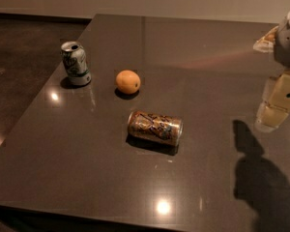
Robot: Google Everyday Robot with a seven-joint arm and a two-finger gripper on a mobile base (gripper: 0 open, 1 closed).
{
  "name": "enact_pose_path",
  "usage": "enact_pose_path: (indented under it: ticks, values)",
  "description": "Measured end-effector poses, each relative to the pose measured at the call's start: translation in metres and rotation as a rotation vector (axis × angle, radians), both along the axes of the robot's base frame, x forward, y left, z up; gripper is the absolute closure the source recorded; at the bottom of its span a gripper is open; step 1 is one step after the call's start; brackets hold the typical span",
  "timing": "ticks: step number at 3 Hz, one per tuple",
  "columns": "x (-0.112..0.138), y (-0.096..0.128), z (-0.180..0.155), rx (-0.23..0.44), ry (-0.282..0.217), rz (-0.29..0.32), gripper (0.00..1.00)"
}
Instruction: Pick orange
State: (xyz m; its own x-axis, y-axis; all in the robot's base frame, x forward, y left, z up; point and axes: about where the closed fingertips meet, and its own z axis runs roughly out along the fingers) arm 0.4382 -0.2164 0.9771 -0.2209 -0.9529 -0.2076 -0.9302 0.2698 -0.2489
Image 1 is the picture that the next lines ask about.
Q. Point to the lying orange brown soda can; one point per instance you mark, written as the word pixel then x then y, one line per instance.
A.
pixel 157 128

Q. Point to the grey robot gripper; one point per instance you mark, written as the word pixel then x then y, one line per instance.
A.
pixel 289 43

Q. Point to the upright green white soda can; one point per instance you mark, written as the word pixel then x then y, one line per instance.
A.
pixel 74 60

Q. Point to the orange fruit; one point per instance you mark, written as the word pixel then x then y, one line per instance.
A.
pixel 128 82

